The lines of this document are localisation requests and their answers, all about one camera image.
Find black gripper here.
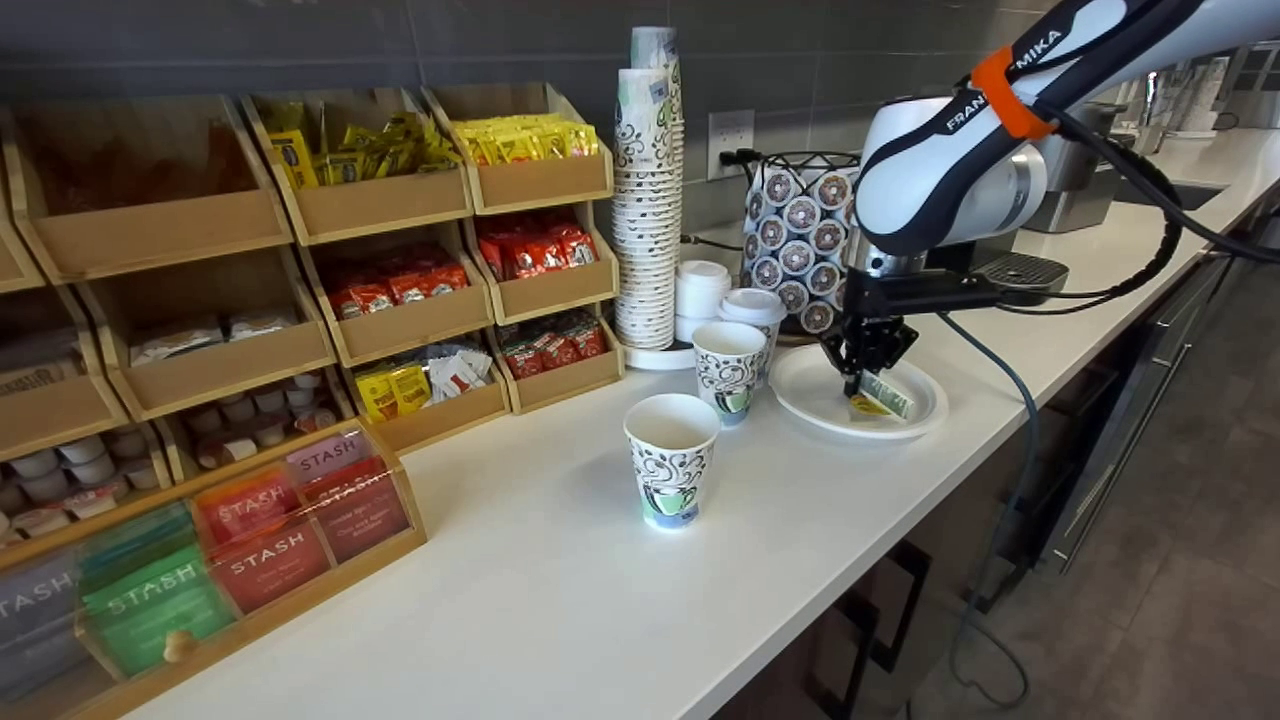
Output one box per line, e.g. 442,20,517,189
819,265,929,405

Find white paper plate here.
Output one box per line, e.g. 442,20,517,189
768,342,951,443

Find patterned cup with white lid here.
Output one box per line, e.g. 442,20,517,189
717,283,793,385

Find open patterned paper cup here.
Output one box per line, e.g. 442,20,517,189
618,394,723,535
688,322,773,428

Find stack of white cup lids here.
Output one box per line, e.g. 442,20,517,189
673,255,735,350

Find red ketchup sachets pile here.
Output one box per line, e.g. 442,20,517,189
323,253,476,322
476,217,600,283
499,315,615,385

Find yellow and white sachets pile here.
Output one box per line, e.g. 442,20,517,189
351,342,499,428

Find green yellow sachets pile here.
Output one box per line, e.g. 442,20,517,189
255,106,462,194

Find patterned coffee pod holder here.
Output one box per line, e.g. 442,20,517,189
735,150,873,342

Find grey cabinet drawers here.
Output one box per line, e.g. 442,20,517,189
1035,265,1204,576

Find tall stack of paper cups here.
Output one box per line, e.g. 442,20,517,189
612,25,701,378

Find maroon tea box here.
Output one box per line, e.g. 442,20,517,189
283,428,415,566

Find creamer cups pile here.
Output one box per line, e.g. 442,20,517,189
177,371,343,474
0,423,165,545

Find red tea box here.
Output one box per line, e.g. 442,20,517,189
190,464,335,616

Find wooden tea box display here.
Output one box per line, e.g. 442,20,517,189
0,419,432,720

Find wooden condiment organizer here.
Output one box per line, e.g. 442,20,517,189
0,81,629,566

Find green tea box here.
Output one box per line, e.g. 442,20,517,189
77,501,244,677

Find grey tea box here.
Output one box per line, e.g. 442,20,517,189
0,554,116,718

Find blue cable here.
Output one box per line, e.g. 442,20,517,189
936,312,1047,718

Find black stool frame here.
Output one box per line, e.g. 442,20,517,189
808,535,936,720

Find black power cord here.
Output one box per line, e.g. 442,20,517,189
717,143,808,175

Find white wall outlet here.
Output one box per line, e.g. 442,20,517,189
704,107,761,185

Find orange cable strap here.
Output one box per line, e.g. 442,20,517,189
967,47,1054,143

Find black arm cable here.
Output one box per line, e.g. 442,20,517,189
1054,111,1280,308

